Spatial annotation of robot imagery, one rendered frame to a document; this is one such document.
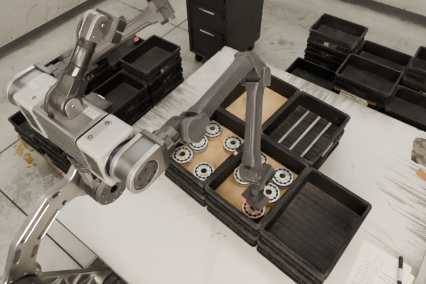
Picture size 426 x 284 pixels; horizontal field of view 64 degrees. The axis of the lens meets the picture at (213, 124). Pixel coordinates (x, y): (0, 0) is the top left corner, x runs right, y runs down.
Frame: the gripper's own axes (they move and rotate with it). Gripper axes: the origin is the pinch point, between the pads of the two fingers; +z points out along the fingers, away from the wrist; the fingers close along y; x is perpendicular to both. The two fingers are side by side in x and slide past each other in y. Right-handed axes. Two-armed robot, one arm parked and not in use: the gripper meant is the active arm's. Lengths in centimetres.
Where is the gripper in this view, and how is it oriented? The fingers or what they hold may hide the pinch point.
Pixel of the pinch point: (253, 206)
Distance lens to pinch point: 152.7
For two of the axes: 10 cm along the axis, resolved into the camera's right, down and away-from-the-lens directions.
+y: -7.4, -5.1, 4.3
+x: -6.7, 5.8, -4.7
